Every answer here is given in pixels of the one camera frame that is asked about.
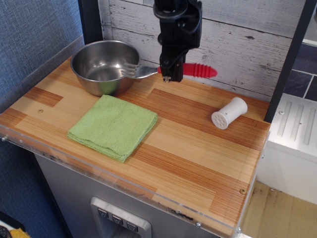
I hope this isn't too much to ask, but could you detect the black left frame post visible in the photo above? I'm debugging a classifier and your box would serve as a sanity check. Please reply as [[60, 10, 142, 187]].
[[78, 0, 103, 45]]

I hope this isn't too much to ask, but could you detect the white plastic shaker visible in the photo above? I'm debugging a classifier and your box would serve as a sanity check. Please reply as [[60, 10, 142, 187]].
[[211, 97, 248, 130]]

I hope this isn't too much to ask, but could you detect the silver toy fridge cabinet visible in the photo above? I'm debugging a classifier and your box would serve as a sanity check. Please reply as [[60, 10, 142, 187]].
[[36, 154, 239, 238]]

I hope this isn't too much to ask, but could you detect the red handled metal fork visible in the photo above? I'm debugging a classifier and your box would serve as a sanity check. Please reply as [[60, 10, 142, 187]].
[[120, 63, 217, 79]]

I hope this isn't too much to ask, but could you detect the stainless steel bowl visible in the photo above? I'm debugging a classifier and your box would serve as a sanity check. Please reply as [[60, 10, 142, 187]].
[[70, 40, 140, 96]]

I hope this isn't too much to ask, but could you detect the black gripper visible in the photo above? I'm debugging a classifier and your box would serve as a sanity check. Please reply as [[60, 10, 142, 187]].
[[157, 1, 202, 82]]

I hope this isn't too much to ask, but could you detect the yellow object bottom left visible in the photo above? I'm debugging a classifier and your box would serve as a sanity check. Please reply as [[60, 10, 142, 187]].
[[9, 229, 30, 238]]

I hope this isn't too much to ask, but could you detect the green folded napkin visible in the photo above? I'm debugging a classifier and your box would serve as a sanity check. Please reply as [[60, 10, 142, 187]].
[[67, 95, 158, 163]]

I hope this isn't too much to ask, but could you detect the white toy sink unit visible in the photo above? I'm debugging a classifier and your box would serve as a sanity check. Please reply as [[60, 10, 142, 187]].
[[257, 94, 317, 204]]

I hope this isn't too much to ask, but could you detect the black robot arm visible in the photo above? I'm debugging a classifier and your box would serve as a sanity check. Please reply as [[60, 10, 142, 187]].
[[153, 0, 203, 82]]

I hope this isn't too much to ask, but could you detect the black vertical frame post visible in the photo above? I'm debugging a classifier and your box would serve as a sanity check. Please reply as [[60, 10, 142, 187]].
[[264, 0, 317, 123]]

